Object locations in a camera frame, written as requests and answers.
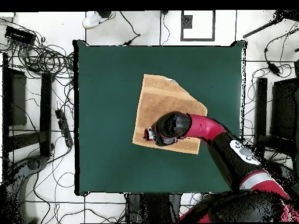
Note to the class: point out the person's white shoe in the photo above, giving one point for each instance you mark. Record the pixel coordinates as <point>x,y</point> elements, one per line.
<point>93,21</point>

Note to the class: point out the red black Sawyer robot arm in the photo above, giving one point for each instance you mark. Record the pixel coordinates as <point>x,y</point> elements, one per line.
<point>203,127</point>

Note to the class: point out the black metal stand frame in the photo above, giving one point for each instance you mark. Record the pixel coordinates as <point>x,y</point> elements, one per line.
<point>45,105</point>
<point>261,112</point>

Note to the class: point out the black power strip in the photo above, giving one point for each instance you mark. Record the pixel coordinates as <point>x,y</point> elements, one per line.
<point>64,128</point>

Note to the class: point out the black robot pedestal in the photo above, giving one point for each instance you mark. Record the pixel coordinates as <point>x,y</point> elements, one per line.
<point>154,207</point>

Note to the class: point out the orange terry towel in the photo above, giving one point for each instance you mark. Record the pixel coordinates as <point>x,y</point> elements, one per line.
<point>163,100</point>

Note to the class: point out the grey curved base leg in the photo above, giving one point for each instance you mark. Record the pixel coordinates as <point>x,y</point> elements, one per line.
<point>32,164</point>

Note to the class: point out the dark green table cloth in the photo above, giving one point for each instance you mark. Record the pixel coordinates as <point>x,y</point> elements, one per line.
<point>105,116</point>

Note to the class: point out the black network switch box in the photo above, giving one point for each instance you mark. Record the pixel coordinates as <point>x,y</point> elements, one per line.
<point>19,35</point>

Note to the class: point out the black tripod leg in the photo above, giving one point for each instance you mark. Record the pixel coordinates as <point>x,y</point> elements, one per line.
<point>259,29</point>

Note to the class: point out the black rectangular floor frame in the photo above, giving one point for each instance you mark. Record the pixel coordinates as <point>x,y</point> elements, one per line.
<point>181,28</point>

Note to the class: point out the black power adapter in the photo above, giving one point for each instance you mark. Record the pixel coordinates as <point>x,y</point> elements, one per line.
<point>273,68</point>

